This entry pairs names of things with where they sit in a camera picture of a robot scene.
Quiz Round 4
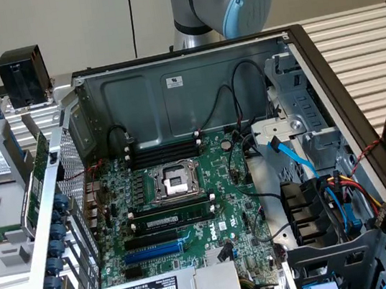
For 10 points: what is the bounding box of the short black expansion slot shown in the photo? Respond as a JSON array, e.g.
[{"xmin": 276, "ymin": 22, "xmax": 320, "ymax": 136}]
[{"xmin": 124, "ymin": 266, "xmax": 144, "ymax": 281}]

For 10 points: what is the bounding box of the metal USB port block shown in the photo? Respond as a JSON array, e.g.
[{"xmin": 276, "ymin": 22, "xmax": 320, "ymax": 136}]
[{"xmin": 85, "ymin": 208, "xmax": 101, "ymax": 229}]

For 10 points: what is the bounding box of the open grey PC case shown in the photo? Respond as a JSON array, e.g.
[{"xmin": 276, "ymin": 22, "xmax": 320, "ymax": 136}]
[{"xmin": 0, "ymin": 9, "xmax": 386, "ymax": 289}]

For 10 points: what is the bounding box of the thin black hanging cable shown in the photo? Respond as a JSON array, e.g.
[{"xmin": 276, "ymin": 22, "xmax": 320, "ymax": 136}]
[{"xmin": 125, "ymin": 0, "xmax": 142, "ymax": 59}]

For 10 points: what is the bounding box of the metal disk bay cage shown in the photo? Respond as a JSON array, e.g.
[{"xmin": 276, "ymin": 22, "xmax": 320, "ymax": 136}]
[{"xmin": 238, "ymin": 45, "xmax": 347, "ymax": 165}]

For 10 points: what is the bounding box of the red black twisted wire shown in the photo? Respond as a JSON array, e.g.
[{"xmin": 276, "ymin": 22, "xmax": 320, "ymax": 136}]
[
  {"xmin": 345, "ymin": 137, "xmax": 386, "ymax": 176},
  {"xmin": 61, "ymin": 160, "xmax": 111, "ymax": 208}
]

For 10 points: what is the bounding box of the metal rear port block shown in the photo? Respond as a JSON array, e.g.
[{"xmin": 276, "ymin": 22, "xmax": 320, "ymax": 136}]
[{"xmin": 82, "ymin": 180, "xmax": 104, "ymax": 209}]

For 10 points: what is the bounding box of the metal CPU socket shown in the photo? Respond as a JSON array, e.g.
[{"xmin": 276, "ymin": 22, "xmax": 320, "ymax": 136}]
[{"xmin": 144, "ymin": 156, "xmax": 208, "ymax": 208}]

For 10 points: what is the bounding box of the blue plastic disk rail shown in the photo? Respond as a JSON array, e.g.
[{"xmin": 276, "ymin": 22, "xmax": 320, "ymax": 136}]
[{"xmin": 0, "ymin": 86, "xmax": 36, "ymax": 174}]

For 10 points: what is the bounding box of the blue SATA wire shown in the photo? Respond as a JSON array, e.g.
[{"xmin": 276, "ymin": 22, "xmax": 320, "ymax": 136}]
[{"xmin": 266, "ymin": 124, "xmax": 366, "ymax": 248}]

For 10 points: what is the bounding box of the blue expansion slot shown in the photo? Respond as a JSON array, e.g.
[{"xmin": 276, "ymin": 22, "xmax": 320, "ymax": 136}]
[{"xmin": 122, "ymin": 239, "xmax": 186, "ymax": 267}]

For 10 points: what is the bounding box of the black heatsink fan block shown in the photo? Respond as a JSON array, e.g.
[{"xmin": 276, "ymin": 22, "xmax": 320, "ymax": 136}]
[{"xmin": 0, "ymin": 42, "xmax": 55, "ymax": 112}]

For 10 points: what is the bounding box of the long black expansion slot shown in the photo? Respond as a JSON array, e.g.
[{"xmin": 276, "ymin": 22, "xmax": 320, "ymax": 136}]
[{"xmin": 121, "ymin": 228, "xmax": 180, "ymax": 253}]

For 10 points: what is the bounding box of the dark grey disk bay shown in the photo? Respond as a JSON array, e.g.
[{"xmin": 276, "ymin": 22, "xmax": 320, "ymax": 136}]
[{"xmin": 278, "ymin": 226, "xmax": 386, "ymax": 289}]

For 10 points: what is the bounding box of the RAM slot with white latches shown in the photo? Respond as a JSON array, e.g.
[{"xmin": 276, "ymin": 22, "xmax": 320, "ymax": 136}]
[
  {"xmin": 122, "ymin": 131, "xmax": 203, "ymax": 157},
  {"xmin": 125, "ymin": 192, "xmax": 219, "ymax": 221},
  {"xmin": 124, "ymin": 139, "xmax": 205, "ymax": 166}
]

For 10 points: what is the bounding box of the silver chipset heatsink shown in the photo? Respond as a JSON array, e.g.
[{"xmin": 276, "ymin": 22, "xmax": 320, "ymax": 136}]
[{"xmin": 203, "ymin": 245, "xmax": 230, "ymax": 267}]

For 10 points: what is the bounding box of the black plastic fan duct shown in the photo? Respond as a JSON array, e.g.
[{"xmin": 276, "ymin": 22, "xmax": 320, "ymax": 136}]
[{"xmin": 278, "ymin": 175, "xmax": 339, "ymax": 249}]

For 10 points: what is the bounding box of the green Dell motherboard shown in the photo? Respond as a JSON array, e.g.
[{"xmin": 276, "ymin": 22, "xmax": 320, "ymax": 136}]
[{"xmin": 81, "ymin": 124, "xmax": 294, "ymax": 289}]

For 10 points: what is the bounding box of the green graphics card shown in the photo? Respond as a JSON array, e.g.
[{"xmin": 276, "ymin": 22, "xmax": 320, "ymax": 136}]
[{"xmin": 7, "ymin": 129, "xmax": 65, "ymax": 239}]

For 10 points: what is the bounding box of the coloured power wire bundle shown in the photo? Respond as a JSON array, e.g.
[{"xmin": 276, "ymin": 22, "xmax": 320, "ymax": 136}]
[{"xmin": 316, "ymin": 166, "xmax": 386, "ymax": 239}]

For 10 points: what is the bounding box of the blue card retention clip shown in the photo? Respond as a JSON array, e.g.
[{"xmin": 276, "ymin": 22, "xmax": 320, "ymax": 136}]
[
  {"xmin": 47, "ymin": 254, "xmax": 67, "ymax": 275},
  {"xmin": 49, "ymin": 207, "xmax": 64, "ymax": 225},
  {"xmin": 41, "ymin": 272, "xmax": 63, "ymax": 289},
  {"xmin": 54, "ymin": 191, "xmax": 72, "ymax": 212},
  {"xmin": 48, "ymin": 238, "xmax": 68, "ymax": 258},
  {"xmin": 48, "ymin": 221, "xmax": 69, "ymax": 243}
]

